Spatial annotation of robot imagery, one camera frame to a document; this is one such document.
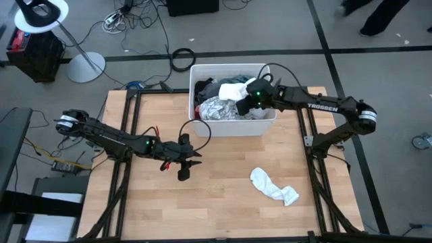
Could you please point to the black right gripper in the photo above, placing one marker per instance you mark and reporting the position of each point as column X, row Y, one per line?
column 265, row 94

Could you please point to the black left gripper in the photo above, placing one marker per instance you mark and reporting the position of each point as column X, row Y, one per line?
column 172, row 152

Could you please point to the plain white towel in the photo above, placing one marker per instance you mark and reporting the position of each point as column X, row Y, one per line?
column 233, row 92

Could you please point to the white black-line leaf-print garment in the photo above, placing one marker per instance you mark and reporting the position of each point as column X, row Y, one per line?
column 219, row 109

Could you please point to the grey garment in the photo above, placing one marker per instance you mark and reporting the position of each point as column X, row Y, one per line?
column 236, row 80

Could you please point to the dark red garment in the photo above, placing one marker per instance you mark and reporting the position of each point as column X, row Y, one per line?
column 196, row 113

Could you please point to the black garment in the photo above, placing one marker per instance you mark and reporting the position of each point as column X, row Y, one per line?
column 202, row 88

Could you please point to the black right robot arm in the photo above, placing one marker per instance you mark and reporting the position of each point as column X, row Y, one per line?
column 324, row 103

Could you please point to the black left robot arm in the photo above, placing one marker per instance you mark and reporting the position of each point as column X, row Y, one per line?
column 111, row 140

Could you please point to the white perforated plastic laundry basket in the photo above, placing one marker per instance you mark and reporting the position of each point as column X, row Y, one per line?
column 233, row 128

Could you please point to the white sock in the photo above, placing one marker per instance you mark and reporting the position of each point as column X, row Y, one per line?
column 266, row 184

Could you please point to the black equipment box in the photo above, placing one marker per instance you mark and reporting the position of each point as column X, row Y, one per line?
column 192, row 7

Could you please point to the black power adapter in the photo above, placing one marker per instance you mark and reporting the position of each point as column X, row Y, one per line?
column 65, row 167

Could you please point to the white round-top stand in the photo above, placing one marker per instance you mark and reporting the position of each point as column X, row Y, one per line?
column 86, row 69

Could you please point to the white panel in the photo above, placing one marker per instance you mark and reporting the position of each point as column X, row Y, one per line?
column 50, row 219

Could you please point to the white power strip bundle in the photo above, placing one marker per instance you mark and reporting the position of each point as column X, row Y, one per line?
column 113, row 18

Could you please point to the person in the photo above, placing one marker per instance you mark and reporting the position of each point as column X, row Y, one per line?
column 381, row 17

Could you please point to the grey caster wheel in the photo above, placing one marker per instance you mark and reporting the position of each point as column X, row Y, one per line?
column 420, row 141

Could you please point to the black desk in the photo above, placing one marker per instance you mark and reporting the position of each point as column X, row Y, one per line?
column 13, row 141

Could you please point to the black crate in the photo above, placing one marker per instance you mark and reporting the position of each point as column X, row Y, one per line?
column 40, row 57

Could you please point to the black curved holder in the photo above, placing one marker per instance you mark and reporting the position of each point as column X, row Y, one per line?
column 33, row 18

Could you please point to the red box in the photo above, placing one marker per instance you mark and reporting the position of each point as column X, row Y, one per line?
column 18, row 35

